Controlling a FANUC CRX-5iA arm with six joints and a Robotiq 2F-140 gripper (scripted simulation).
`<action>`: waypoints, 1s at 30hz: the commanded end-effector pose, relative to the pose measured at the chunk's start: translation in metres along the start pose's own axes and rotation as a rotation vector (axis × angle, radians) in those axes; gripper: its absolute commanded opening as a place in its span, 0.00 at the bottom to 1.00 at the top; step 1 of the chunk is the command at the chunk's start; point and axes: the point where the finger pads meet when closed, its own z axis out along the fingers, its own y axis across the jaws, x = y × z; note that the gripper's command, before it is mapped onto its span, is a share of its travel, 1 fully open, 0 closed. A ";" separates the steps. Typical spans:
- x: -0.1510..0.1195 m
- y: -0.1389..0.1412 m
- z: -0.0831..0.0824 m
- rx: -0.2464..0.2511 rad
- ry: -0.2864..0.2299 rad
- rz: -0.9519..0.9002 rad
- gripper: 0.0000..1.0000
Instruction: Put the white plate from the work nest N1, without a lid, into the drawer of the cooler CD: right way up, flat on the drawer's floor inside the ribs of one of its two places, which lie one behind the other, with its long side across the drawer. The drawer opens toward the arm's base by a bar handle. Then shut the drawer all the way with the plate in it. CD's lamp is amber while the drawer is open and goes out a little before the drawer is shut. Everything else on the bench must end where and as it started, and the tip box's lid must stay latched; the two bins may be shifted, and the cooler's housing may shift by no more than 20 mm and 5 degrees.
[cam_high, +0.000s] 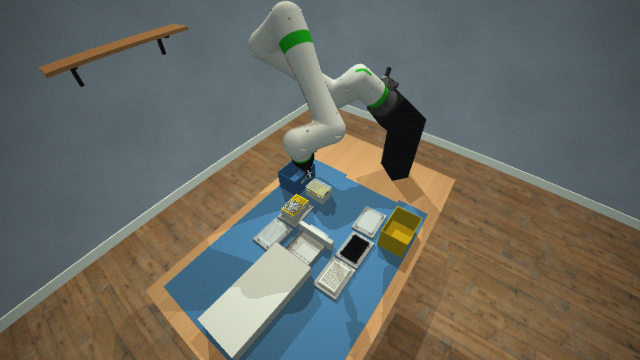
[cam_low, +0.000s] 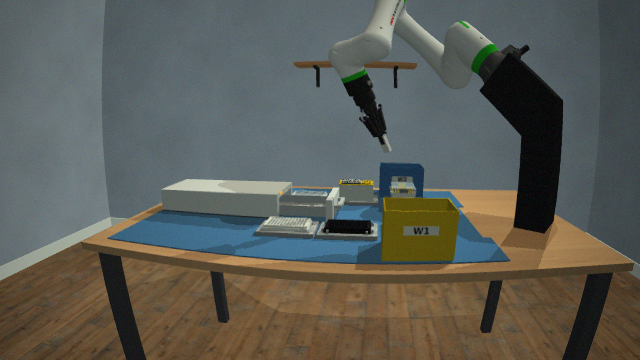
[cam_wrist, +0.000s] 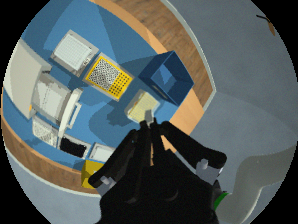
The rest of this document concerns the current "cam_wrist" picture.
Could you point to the blue flat mat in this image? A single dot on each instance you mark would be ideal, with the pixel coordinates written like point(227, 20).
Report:
point(101, 119)

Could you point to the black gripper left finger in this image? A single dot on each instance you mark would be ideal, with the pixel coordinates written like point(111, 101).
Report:
point(126, 157)

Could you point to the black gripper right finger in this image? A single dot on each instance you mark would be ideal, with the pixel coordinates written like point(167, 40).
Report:
point(207, 162)

